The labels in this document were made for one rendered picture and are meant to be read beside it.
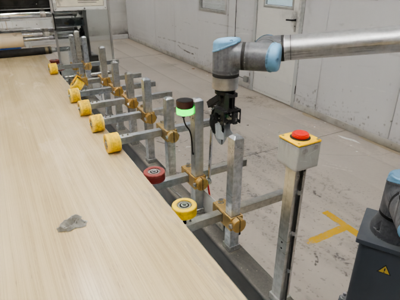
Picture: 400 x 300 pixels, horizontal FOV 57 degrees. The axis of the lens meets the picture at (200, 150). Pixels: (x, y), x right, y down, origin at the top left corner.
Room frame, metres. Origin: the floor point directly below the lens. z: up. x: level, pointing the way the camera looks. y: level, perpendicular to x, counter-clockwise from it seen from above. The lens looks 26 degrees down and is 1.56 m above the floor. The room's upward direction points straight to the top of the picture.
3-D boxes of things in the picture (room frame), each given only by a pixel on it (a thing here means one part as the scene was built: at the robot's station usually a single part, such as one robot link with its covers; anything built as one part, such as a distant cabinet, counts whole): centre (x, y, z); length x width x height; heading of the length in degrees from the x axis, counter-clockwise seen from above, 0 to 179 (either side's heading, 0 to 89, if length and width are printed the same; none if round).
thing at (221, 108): (1.21, -0.09, 1.15); 0.09 x 0.08 x 0.12; 29
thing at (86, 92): (2.15, 0.50, 0.95); 0.50 x 0.04 x 0.04; 119
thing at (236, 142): (1.01, -0.11, 0.89); 0.04 x 0.04 x 0.48; 29
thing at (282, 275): (0.78, -0.24, 0.93); 0.05 x 0.05 x 0.45; 29
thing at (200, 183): (1.25, 0.02, 0.85); 0.14 x 0.06 x 0.05; 29
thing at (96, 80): (2.40, 0.57, 0.95); 0.37 x 0.03 x 0.03; 119
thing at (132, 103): (1.91, 0.38, 0.95); 0.14 x 0.06 x 0.05; 29
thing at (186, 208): (0.97, 0.05, 0.85); 0.08 x 0.08 x 0.11
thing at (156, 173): (1.19, 0.17, 0.85); 0.08 x 0.08 x 0.11
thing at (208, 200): (1.22, -0.03, 0.75); 0.26 x 0.01 x 0.10; 29
